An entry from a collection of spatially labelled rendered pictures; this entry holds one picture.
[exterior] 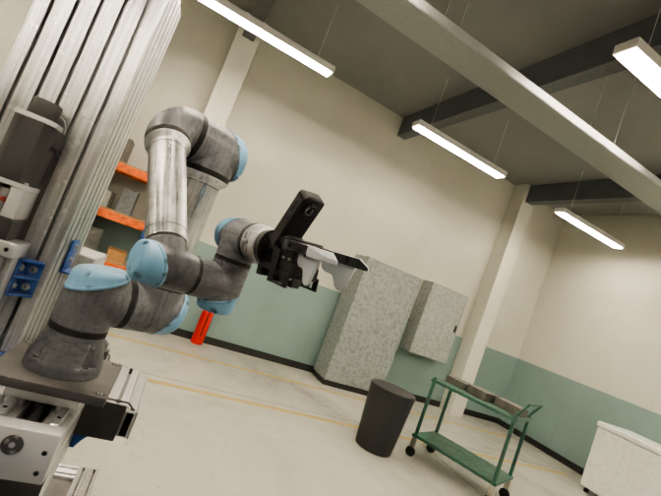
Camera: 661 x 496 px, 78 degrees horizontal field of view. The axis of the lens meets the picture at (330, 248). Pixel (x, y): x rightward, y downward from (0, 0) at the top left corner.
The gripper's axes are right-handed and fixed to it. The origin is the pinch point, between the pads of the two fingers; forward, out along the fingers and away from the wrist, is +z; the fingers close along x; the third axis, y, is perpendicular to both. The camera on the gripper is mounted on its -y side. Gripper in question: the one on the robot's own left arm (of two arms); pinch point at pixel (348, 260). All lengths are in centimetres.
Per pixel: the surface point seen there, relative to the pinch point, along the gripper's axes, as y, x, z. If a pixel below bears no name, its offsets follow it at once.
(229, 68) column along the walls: -180, -197, -467
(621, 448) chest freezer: 158, -620, -29
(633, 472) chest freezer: 177, -610, -9
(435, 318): 79, -572, -300
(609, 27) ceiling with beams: -241, -336, -85
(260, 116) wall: -142, -261, -472
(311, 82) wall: -217, -317, -453
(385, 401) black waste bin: 136, -296, -176
